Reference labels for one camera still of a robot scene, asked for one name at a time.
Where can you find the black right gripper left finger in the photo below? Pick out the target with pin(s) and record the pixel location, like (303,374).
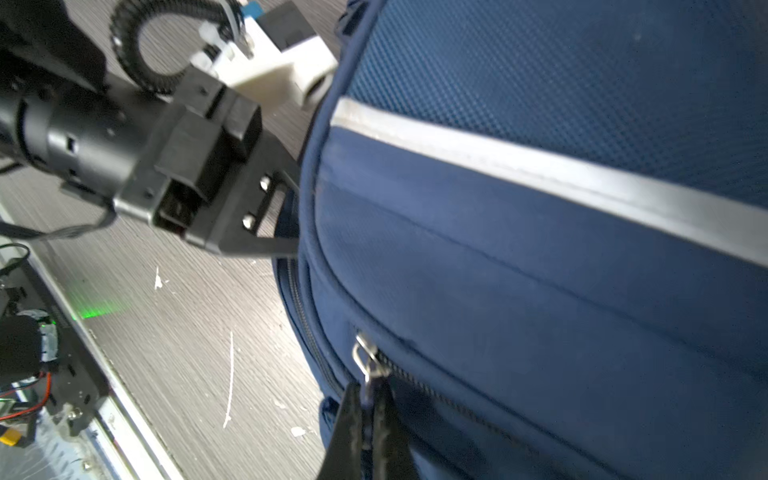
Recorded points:
(343,458)

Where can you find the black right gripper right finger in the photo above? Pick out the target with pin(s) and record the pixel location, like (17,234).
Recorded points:
(392,456)

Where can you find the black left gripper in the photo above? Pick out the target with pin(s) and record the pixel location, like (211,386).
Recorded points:
(199,166)

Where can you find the navy blue student backpack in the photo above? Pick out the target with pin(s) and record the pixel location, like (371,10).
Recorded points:
(544,225)

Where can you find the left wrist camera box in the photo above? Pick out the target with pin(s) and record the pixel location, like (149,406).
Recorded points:
(286,61)

